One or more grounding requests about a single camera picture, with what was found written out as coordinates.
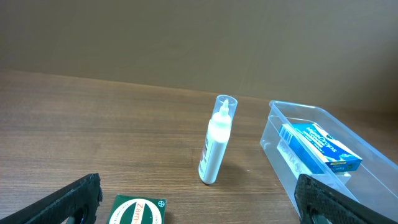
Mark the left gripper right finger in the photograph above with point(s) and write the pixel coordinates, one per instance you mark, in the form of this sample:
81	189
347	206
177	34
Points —
319	203

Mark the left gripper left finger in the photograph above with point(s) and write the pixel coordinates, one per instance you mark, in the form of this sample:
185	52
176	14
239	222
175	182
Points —
76	202

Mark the white medicine box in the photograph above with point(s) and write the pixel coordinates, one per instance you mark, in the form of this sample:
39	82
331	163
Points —
303	166

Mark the green Zam-Buk ointment box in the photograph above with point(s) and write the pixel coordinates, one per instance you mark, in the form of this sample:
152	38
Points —
137	210

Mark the blue VapoDrops box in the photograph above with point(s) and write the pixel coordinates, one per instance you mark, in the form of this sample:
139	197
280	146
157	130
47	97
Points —
306	139

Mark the clear plastic container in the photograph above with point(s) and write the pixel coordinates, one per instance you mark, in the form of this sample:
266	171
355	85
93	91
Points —
373	184

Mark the white spray bottle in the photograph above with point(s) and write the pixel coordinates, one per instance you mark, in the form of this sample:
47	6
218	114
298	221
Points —
217	138

